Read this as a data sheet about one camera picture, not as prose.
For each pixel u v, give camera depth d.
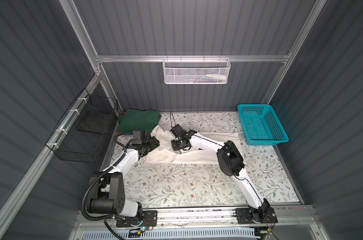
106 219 0.66
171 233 0.70
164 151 0.96
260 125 1.12
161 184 0.85
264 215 0.65
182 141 0.74
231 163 0.60
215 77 0.92
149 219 0.74
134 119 1.09
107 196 0.43
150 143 0.82
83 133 0.74
